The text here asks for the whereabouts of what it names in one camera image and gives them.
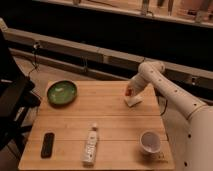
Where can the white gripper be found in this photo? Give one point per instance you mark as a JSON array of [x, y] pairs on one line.
[[137, 83]]

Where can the red pepper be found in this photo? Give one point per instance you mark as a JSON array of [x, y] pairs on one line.
[[128, 92]]

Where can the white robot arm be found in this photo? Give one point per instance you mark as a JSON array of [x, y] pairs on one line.
[[199, 146]]

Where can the white sponge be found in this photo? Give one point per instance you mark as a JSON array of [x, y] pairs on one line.
[[131, 101]]

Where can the white cup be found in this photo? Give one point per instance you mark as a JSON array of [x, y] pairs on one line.
[[149, 143]]

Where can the wooden table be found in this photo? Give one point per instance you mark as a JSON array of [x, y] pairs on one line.
[[119, 129]]

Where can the green bowl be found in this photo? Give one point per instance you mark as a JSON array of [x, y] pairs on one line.
[[62, 93]]

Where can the white plastic bottle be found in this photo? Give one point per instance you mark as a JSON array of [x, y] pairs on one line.
[[90, 149]]

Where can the black remote control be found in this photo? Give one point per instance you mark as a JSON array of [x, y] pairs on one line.
[[47, 145]]

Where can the black chair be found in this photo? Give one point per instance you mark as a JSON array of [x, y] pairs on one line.
[[15, 99]]

